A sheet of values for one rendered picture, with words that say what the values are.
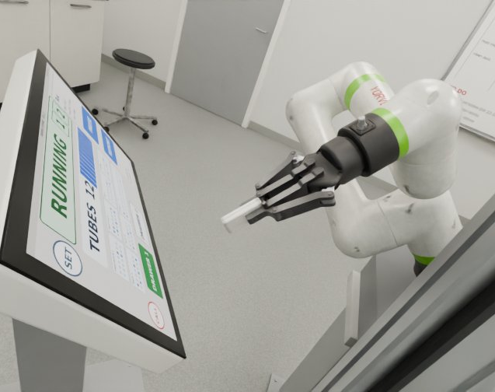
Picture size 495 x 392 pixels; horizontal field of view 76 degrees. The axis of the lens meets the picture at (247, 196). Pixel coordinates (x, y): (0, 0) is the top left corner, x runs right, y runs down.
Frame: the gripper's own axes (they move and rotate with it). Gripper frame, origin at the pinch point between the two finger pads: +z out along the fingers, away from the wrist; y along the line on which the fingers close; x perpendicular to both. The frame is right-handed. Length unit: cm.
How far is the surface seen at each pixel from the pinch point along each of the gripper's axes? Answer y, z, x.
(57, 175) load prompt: -3.8, 17.6, -19.6
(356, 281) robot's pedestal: -6, -22, 65
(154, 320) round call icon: 10.0, 17.4, -2.0
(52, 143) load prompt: -9.9, 17.6, -20.7
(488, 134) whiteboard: -127, -253, 226
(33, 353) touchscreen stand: -4.7, 47.0, 10.2
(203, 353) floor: -30, 46, 107
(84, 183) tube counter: -7.5, 17.5, -14.6
